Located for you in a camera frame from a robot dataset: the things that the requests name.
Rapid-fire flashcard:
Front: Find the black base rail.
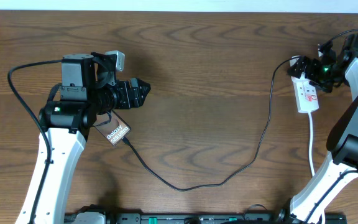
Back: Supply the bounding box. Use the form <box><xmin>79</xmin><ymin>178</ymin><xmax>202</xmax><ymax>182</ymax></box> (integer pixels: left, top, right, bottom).
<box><xmin>63</xmin><ymin>205</ymin><xmax>347</xmax><ymax>224</ymax></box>

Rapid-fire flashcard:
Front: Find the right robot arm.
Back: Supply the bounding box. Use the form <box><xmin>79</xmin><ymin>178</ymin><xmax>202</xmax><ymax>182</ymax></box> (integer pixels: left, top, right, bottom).
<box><xmin>275</xmin><ymin>29</ymin><xmax>358</xmax><ymax>223</ymax></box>

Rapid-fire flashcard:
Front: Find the black USB charging cable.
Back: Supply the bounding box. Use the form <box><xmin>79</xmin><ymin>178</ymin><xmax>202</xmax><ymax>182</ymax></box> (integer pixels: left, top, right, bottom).
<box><xmin>122</xmin><ymin>56</ymin><xmax>301</xmax><ymax>192</ymax></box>

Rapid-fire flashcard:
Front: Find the white power strip cord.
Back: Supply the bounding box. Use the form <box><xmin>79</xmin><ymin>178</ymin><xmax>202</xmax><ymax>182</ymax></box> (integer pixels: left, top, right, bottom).
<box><xmin>307</xmin><ymin>112</ymin><xmax>326</xmax><ymax>224</ymax></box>

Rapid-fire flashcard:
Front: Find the white power strip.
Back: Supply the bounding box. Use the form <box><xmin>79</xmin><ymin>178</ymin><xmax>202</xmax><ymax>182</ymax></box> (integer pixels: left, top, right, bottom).
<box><xmin>291</xmin><ymin>72</ymin><xmax>319</xmax><ymax>114</ymax></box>

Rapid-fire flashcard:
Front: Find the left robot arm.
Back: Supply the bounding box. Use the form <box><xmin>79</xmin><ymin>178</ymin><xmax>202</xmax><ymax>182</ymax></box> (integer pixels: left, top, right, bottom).
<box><xmin>16</xmin><ymin>50</ymin><xmax>151</xmax><ymax>223</ymax></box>

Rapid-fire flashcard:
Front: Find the Galaxy S25 Ultra smartphone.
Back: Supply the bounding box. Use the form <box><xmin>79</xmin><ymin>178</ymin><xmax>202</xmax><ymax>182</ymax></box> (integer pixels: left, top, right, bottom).
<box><xmin>94</xmin><ymin>111</ymin><xmax>131</xmax><ymax>146</ymax></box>

